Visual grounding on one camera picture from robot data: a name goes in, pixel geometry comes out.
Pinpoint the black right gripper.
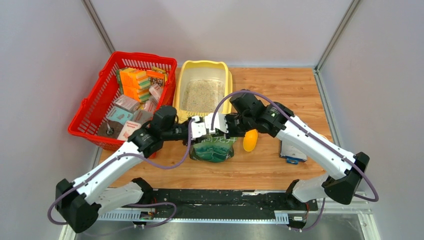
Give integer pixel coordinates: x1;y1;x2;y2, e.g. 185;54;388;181
218;113;255;139

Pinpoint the yellow litter scoop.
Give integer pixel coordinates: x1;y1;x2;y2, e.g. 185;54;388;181
242;129;259;152

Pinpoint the green cat litter bag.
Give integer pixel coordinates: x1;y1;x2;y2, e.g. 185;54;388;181
189;136;238;163

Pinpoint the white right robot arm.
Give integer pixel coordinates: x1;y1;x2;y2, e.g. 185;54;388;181
223;90;370;210

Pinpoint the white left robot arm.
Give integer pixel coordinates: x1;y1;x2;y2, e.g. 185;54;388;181
47;106;202;234

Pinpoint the yellow litter box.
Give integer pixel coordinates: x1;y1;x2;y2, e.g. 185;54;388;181
173;60;233;123

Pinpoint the pink sponge box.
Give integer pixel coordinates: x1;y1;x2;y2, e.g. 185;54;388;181
117;120;142;141

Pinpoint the orange patterned snack box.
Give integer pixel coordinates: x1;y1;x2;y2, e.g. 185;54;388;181
146;66;168;89

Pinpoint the blue razor package box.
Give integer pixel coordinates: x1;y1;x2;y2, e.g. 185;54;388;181
279;141;308;165

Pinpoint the pink teal small box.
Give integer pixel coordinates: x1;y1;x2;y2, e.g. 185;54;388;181
106;94;140;125

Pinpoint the orange sponge pack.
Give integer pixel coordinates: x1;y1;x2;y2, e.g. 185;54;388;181
116;67;151;103

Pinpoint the red plastic basket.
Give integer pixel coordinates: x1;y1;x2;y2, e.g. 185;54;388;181
68;51;177;152

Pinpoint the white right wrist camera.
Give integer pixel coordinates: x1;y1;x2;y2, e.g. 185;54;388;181
203;113;229;135

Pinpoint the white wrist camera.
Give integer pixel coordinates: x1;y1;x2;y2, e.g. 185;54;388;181
189;115;207;140
203;113;229;135

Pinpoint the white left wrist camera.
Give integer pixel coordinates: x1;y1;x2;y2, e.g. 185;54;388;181
189;115;207;140

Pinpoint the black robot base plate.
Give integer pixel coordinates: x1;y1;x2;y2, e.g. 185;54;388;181
138;188;318;221

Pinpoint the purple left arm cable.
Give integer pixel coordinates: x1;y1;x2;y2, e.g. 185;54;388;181
47;118;196;229

